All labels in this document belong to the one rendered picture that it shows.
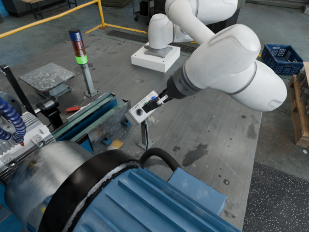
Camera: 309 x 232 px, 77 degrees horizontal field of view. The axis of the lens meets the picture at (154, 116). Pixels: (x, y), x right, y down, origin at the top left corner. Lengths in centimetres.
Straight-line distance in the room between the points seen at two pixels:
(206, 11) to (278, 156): 167
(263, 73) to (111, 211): 44
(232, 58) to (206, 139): 69
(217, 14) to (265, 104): 55
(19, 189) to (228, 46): 58
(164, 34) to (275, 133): 161
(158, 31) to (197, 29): 81
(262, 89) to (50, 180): 55
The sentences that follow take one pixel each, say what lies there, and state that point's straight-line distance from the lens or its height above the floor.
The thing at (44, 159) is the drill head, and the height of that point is 116.
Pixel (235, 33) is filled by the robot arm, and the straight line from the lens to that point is 45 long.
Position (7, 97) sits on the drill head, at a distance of 103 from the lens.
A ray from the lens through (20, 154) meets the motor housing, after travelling 79.
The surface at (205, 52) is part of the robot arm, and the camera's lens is 46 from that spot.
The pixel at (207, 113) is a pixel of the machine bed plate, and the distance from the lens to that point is 122.
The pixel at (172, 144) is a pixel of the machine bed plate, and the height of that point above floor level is 80.
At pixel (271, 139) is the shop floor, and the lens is 241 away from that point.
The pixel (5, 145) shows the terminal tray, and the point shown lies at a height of 110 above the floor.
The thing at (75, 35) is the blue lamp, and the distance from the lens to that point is 118.
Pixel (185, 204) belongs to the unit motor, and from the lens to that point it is 29.
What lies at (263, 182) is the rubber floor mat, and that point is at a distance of 203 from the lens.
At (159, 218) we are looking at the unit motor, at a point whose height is 135.
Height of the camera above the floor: 160
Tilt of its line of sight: 44 degrees down
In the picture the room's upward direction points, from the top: straight up
